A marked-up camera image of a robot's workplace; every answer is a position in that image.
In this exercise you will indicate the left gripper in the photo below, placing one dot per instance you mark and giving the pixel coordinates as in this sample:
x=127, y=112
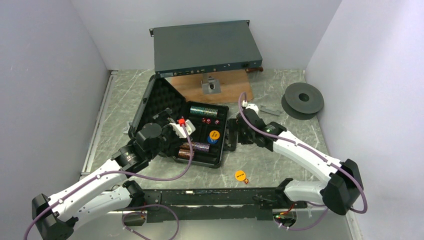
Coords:
x=176, y=140

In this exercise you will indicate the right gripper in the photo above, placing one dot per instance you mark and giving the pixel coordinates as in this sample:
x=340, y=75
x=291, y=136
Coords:
x=234, y=125

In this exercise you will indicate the orange big blind button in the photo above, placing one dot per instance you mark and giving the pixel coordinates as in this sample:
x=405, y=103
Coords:
x=214, y=135

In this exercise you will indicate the blue small blind button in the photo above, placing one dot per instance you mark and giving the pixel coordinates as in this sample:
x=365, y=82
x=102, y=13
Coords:
x=211, y=141

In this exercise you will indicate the black poker set case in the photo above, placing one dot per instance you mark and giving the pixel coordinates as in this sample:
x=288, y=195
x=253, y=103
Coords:
x=159, y=95

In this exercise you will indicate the orange brown poker chip stack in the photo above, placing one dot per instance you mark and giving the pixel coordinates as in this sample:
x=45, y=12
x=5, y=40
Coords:
x=188, y=146

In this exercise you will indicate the purple poker chip stack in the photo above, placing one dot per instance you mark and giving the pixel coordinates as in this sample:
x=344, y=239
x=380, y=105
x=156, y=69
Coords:
x=202, y=147

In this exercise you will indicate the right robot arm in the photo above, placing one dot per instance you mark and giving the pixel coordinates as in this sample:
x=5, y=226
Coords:
x=338, y=183

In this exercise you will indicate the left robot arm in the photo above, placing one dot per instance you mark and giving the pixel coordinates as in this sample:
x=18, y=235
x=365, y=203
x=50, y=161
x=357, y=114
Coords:
x=112, y=186

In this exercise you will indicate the small grey metal plate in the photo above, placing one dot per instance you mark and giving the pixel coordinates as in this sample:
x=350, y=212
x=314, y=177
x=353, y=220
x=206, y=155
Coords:
x=269, y=111

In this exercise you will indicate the green poker chip stack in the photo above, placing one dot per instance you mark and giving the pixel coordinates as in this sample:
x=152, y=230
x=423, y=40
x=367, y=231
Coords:
x=197, y=110

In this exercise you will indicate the yellow big blind button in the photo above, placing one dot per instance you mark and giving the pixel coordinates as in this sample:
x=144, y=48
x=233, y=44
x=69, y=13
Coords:
x=240, y=175

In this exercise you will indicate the wooden board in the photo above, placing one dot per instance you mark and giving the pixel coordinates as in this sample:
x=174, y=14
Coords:
x=233, y=84

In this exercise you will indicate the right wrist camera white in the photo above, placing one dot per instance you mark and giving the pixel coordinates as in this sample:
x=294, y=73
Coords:
x=251, y=106

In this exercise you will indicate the silver metal stand bracket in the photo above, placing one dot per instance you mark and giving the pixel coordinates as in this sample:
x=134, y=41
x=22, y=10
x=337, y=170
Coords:
x=210, y=85

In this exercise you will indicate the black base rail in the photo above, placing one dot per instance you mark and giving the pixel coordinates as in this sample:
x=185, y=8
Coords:
x=260, y=203

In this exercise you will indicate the black cable spool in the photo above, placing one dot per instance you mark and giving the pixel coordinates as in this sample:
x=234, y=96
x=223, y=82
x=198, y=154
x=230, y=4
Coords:
x=302, y=101

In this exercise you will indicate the grey rack network switch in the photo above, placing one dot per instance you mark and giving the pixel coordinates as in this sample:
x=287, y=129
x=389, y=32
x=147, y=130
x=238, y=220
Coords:
x=191, y=49

